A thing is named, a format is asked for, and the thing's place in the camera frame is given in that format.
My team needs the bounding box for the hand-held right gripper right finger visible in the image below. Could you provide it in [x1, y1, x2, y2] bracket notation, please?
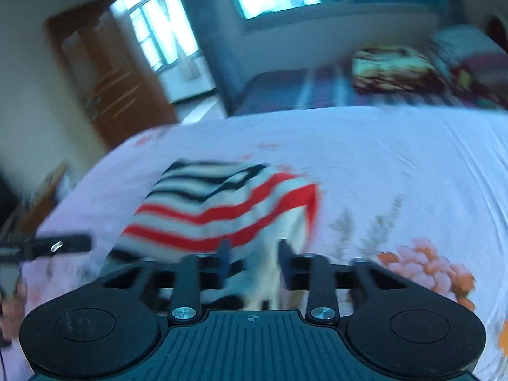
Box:
[279, 239, 414, 322]

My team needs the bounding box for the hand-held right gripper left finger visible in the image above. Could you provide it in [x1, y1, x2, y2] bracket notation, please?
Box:
[99, 239, 233, 323]

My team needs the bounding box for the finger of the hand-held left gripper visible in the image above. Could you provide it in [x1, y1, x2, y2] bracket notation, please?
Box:
[23, 235, 93, 261]

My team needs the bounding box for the white black red striped sweater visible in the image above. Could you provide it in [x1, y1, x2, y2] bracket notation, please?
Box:
[113, 160, 322, 310]

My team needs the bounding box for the person's left hand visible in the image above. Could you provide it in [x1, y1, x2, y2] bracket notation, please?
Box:
[0, 282, 28, 344]

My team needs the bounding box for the brown wooden cabinet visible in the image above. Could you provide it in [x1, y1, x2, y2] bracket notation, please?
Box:
[14, 162, 69, 233]

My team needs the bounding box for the white floral bedsheet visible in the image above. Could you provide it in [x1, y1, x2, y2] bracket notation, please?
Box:
[0, 105, 508, 381]

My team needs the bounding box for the brown wooden door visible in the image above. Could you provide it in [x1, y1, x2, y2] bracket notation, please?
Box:
[45, 0, 179, 150]

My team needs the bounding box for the purple striped bedsheet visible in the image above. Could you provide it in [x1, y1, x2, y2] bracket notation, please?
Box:
[237, 64, 508, 117]

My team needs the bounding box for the grey curtain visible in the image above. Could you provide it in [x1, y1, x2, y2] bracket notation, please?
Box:
[170, 0, 250, 116]

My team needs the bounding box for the folded printed blanket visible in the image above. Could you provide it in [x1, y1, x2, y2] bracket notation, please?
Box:
[351, 45, 442, 94]

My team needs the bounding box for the balcony window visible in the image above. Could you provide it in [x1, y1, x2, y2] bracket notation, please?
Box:
[108, 0, 202, 75]

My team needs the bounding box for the white sheer curtain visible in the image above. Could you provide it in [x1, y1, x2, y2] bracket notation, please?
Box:
[164, 0, 200, 58]

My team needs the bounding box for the red printed cloth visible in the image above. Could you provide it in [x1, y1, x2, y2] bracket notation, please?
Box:
[452, 67, 508, 110]

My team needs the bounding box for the folded striped quilt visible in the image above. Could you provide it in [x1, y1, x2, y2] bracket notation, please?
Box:
[431, 24, 508, 88]

